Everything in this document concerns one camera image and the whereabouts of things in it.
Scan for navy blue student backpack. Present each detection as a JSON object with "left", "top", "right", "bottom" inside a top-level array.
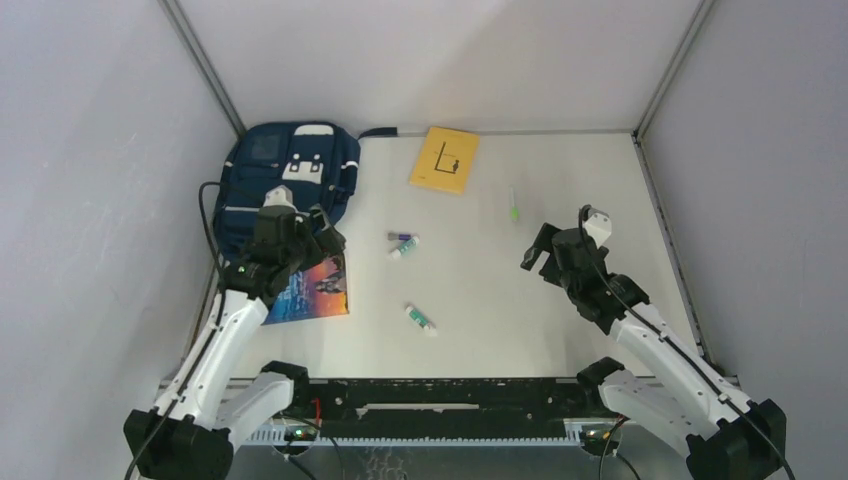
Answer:
[{"left": 213, "top": 121, "right": 361, "bottom": 261}]

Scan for Jane Eyre colourful book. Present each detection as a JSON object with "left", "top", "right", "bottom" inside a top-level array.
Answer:
[{"left": 263, "top": 254, "right": 349, "bottom": 326}]

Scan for teal white glue stick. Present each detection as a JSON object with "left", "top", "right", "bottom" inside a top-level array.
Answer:
[{"left": 405, "top": 304, "right": 438, "bottom": 336}]

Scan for yellow Little Prince book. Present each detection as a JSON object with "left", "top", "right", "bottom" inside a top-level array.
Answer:
[{"left": 409, "top": 127, "right": 480, "bottom": 195}]

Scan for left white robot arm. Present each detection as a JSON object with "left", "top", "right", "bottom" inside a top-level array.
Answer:
[{"left": 124, "top": 204, "right": 345, "bottom": 479}]

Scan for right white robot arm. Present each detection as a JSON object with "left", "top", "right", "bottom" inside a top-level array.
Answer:
[{"left": 521, "top": 210, "right": 794, "bottom": 479}]

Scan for white marker green cap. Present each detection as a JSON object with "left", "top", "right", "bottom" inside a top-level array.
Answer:
[{"left": 509, "top": 185, "right": 520, "bottom": 223}]

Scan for purple capped glue stick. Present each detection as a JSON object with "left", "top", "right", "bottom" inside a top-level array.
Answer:
[{"left": 387, "top": 232, "right": 413, "bottom": 242}]

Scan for green white glue stick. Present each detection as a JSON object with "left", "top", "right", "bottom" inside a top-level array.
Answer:
[{"left": 389, "top": 236, "right": 420, "bottom": 260}]

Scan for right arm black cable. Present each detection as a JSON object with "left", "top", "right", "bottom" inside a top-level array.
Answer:
[{"left": 577, "top": 205, "right": 796, "bottom": 480}]

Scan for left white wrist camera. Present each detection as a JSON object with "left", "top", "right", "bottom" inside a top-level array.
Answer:
[{"left": 262, "top": 185, "right": 297, "bottom": 210}]

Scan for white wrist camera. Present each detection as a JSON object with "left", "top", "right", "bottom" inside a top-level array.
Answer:
[
  {"left": 583, "top": 207, "right": 612, "bottom": 248},
  {"left": 262, "top": 185, "right": 297, "bottom": 210}
]

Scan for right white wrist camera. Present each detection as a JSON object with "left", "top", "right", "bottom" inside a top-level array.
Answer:
[{"left": 583, "top": 207, "right": 612, "bottom": 248}]

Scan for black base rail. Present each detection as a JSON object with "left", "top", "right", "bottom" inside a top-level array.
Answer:
[{"left": 278, "top": 377, "right": 618, "bottom": 443}]

